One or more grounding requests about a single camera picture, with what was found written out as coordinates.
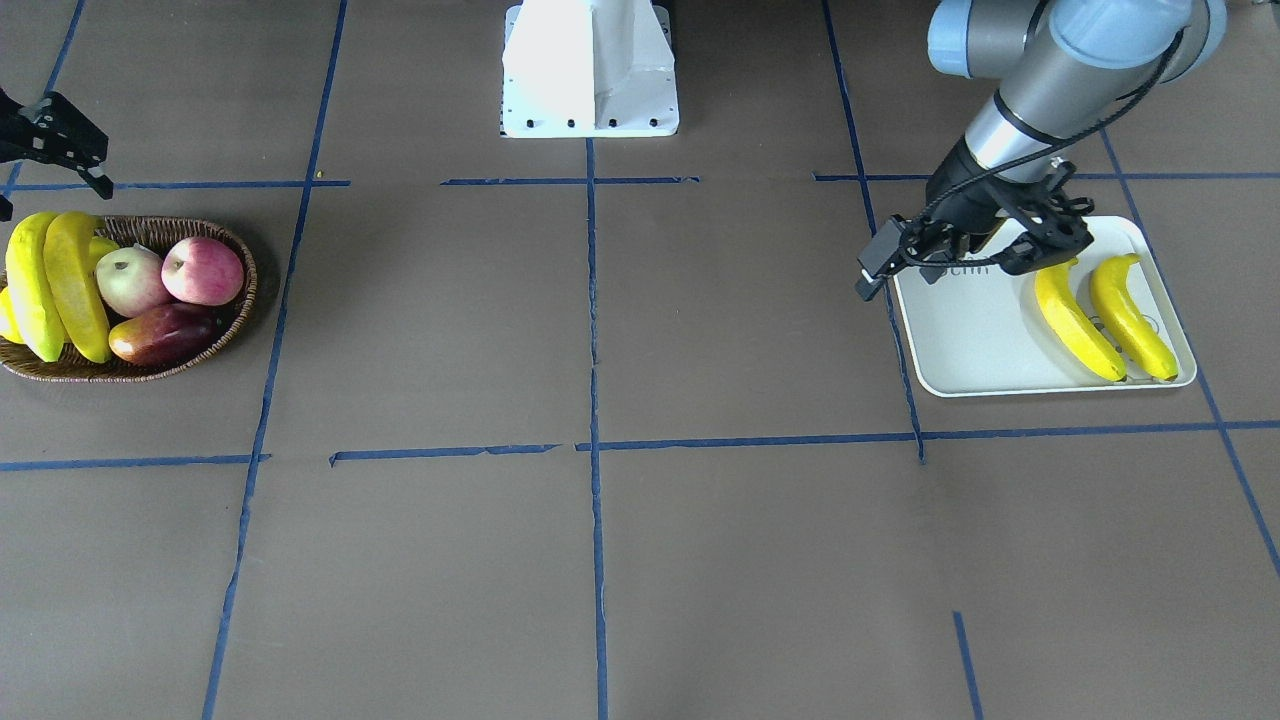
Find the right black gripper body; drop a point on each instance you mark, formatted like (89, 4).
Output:
(48, 135)

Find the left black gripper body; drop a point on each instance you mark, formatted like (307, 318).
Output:
(962, 195)

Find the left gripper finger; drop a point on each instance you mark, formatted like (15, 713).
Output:
(883, 257)
(1047, 242)

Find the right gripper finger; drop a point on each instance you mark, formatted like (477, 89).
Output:
(59, 134)

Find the yellow banana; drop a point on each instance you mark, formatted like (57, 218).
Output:
(1113, 301)
(1076, 332)
(36, 314)
(70, 270)

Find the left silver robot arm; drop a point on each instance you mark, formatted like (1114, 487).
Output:
(1064, 70)

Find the brown wicker basket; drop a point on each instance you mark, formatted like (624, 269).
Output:
(158, 234)

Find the pale green apple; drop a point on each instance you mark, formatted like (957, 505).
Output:
(130, 281)

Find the yellow lemon fruit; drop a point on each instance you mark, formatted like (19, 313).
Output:
(9, 327)

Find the pink red apple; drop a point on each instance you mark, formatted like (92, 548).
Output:
(202, 271)

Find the red yellow mango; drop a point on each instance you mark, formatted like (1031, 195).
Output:
(165, 335)

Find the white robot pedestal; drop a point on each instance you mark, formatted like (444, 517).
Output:
(589, 69)

